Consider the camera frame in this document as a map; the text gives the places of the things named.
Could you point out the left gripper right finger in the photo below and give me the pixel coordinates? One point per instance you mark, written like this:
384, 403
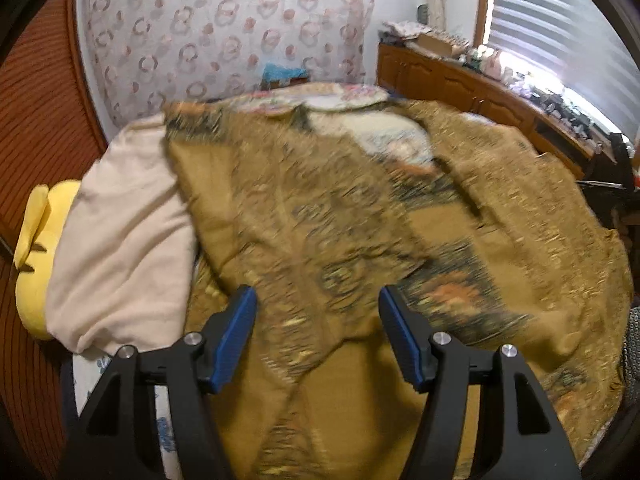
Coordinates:
518, 434

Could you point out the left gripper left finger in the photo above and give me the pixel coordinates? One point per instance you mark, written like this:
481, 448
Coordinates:
196, 365

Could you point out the gold patterned garment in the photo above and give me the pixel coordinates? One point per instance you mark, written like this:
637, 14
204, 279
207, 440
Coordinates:
491, 241

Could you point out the blue floral bed sheet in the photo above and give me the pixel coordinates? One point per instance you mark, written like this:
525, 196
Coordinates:
117, 415

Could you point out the beige folded cloth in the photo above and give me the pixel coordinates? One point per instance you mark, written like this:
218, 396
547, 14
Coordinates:
122, 270

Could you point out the pink kettle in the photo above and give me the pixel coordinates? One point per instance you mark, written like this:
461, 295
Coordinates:
491, 65

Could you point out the window zebra blind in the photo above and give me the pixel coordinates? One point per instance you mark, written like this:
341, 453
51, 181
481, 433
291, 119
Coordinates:
574, 40

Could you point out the cardboard box on cabinet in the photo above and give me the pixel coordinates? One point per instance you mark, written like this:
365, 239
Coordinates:
443, 45

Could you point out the wooden sideboard cabinet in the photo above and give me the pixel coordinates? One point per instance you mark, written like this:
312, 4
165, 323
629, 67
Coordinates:
417, 77

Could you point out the yellow plush toy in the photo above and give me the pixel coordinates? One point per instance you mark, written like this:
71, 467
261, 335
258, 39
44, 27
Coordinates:
45, 214

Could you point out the floral folded cloth pile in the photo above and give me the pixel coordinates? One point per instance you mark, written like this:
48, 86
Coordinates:
407, 30

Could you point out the pink floral blanket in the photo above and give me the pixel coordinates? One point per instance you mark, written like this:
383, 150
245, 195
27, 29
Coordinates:
324, 97

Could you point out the blue item on box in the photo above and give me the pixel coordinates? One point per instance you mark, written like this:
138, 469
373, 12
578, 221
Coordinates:
276, 77

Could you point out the pink circle patterned curtain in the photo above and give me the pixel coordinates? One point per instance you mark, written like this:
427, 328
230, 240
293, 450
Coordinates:
146, 53

